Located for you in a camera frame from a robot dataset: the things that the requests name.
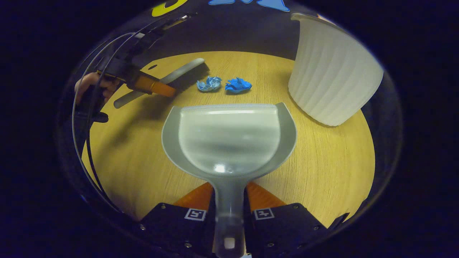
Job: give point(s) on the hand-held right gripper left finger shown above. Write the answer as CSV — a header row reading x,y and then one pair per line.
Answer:
x,y
172,225

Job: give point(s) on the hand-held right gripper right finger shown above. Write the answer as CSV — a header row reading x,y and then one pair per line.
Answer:
x,y
283,229

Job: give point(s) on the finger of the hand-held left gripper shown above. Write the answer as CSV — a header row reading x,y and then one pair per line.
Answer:
x,y
154,86

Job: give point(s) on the small white broom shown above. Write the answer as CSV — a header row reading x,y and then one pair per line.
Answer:
x,y
183,70

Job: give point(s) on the light blue paper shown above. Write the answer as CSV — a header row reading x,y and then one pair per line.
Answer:
x,y
209,84

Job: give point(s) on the grey plastic dustpan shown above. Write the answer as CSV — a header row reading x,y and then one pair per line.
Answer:
x,y
229,139

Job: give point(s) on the white ribbed garbage bin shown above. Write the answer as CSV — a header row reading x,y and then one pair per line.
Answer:
x,y
333,71

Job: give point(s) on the wooden desktop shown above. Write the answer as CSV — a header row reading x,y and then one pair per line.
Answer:
x,y
322,161

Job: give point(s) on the black backdrop cloth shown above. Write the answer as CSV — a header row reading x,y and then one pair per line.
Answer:
x,y
244,32

